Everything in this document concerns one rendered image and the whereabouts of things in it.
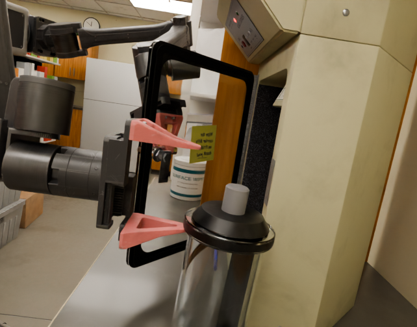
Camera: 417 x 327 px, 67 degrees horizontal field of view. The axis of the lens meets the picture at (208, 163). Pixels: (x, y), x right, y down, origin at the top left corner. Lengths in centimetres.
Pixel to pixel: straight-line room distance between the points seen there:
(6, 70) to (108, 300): 40
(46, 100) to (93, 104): 525
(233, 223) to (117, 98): 522
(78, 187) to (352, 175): 37
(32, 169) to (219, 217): 20
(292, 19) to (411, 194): 61
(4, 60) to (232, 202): 34
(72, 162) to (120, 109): 515
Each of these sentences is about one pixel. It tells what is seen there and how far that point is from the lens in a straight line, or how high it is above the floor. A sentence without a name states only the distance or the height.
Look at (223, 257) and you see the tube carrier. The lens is 35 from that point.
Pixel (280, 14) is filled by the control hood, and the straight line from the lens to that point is 47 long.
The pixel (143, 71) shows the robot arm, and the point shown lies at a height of 135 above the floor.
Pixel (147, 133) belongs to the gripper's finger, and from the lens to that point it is 33.
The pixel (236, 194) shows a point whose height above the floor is 121.
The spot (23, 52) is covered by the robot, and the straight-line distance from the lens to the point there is 127.
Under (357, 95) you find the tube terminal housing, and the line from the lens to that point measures 49.
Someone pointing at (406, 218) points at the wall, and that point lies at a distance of 95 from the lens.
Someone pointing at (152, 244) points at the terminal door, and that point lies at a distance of 63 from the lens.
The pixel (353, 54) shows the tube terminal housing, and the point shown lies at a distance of 49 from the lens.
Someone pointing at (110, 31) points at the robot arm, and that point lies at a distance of 115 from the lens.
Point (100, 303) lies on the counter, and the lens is 62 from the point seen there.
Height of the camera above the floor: 130
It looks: 10 degrees down
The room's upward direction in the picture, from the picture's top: 9 degrees clockwise
